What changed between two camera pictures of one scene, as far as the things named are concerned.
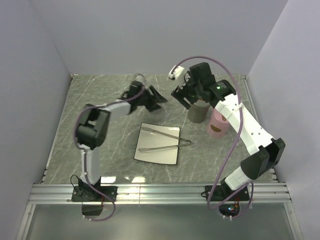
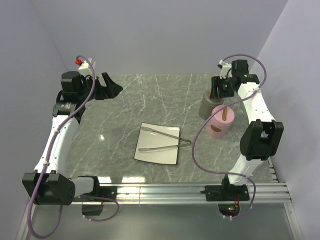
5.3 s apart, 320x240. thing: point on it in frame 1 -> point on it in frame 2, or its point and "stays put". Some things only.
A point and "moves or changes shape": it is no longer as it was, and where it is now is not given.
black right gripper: [178, 93] -> [215, 82]
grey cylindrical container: [198, 112] moves or changes shape
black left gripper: [154, 99] -> [111, 91]
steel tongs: [145, 128] stays put
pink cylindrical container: [217, 125] stays put
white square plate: [150, 139] stays put
